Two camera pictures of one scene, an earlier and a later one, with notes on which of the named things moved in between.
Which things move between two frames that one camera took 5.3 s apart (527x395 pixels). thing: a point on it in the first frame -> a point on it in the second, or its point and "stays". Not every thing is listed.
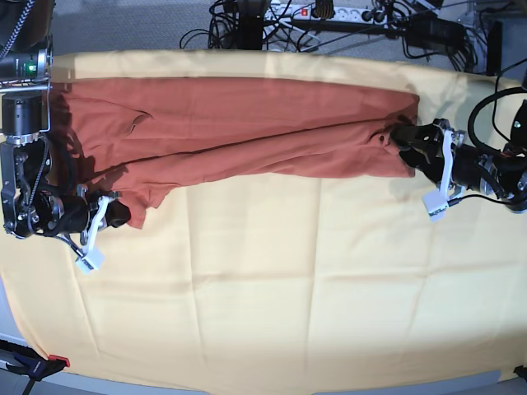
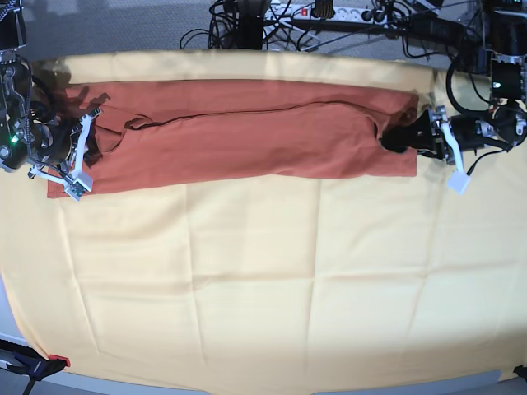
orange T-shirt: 123,137 stays
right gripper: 455,164 -> 447,132
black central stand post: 250,24 stays
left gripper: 76,214 -> 58,146
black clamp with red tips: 30,364 stays
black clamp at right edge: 521,371 stays
